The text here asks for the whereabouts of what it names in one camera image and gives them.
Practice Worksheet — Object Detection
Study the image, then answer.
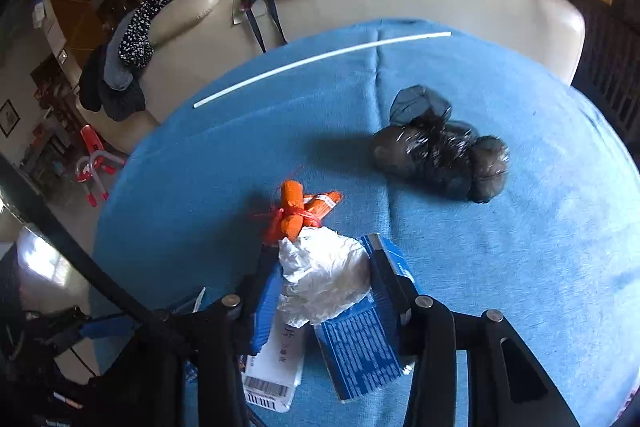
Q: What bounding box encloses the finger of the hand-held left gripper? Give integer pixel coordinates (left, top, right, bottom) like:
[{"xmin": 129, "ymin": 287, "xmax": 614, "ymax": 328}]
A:
[{"xmin": 80, "ymin": 313, "xmax": 138, "ymax": 342}]

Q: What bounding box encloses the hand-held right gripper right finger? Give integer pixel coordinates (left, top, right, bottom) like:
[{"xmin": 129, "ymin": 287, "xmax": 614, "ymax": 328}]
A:
[{"xmin": 371, "ymin": 251, "xmax": 581, "ymax": 427}]

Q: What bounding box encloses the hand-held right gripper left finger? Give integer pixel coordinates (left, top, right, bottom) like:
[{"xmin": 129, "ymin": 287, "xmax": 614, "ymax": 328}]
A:
[{"xmin": 147, "ymin": 251, "xmax": 285, "ymax": 427}]

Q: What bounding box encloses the white barcode packet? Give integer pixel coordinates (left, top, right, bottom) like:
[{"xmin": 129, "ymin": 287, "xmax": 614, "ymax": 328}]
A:
[{"xmin": 242, "ymin": 321, "xmax": 306, "ymax": 413}]

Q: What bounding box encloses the white tissue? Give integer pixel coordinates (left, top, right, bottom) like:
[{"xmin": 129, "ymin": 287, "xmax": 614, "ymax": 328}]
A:
[{"xmin": 277, "ymin": 227, "xmax": 372, "ymax": 329}]

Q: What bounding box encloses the blue printed carton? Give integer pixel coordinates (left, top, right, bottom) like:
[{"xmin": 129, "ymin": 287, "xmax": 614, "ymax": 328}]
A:
[{"xmin": 314, "ymin": 233, "xmax": 418, "ymax": 403}]

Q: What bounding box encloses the orange plastic bag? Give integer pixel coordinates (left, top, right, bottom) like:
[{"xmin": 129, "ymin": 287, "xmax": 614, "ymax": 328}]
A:
[{"xmin": 250, "ymin": 179, "xmax": 345, "ymax": 248}]

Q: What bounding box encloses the black plastic bag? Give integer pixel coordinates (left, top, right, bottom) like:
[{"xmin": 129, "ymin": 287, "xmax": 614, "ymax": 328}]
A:
[{"xmin": 370, "ymin": 84, "xmax": 511, "ymax": 204}]

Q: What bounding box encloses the blue tablecloth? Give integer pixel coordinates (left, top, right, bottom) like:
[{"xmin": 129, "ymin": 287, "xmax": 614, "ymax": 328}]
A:
[{"xmin": 90, "ymin": 18, "xmax": 640, "ymax": 427}]

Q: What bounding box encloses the red toy tricycle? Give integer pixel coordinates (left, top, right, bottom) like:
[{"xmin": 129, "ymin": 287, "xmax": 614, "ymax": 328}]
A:
[{"xmin": 75, "ymin": 124, "xmax": 126, "ymax": 208}]

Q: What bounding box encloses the dark clothes pile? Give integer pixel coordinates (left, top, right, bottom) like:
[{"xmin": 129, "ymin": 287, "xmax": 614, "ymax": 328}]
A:
[{"xmin": 79, "ymin": 24, "xmax": 147, "ymax": 122}]

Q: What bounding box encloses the thin white strip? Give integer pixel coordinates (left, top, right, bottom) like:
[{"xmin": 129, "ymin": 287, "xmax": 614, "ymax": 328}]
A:
[{"xmin": 193, "ymin": 32, "xmax": 452, "ymax": 109}]

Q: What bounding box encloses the wooden crib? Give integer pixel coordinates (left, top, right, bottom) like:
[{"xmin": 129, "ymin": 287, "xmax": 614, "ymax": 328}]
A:
[{"xmin": 545, "ymin": 0, "xmax": 640, "ymax": 138}]

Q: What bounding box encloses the black white floral cloth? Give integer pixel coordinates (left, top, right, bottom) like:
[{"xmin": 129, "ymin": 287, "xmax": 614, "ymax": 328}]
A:
[{"xmin": 117, "ymin": 0, "xmax": 251, "ymax": 68}]

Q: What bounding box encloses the black cable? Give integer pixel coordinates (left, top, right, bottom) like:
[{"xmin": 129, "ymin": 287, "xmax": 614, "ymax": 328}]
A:
[{"xmin": 0, "ymin": 154, "xmax": 191, "ymax": 353}]

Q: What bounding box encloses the framed wall picture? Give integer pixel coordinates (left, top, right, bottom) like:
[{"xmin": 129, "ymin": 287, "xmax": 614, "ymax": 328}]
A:
[{"xmin": 0, "ymin": 99, "xmax": 21, "ymax": 138}]

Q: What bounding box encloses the dark blue bag strap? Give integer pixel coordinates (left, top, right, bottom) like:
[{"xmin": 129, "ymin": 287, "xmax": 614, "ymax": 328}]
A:
[{"xmin": 240, "ymin": 0, "xmax": 288, "ymax": 52}]

